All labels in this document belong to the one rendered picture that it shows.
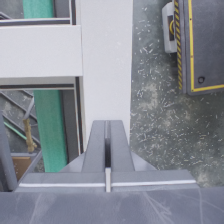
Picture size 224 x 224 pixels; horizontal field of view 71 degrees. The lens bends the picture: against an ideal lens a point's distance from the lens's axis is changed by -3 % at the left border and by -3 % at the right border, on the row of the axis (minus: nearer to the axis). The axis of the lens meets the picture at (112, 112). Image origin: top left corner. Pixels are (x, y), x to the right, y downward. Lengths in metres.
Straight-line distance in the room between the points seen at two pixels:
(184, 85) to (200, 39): 0.21
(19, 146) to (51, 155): 1.14
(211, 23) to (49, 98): 0.80
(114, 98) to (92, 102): 0.02
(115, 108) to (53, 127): 0.12
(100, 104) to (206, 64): 0.78
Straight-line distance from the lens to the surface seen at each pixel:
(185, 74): 0.85
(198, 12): 0.89
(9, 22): 0.24
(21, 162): 1.07
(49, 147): 0.26
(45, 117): 0.25
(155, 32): 1.14
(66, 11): 0.24
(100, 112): 0.15
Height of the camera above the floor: 1.08
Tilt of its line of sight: 73 degrees down
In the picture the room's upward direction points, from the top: 174 degrees clockwise
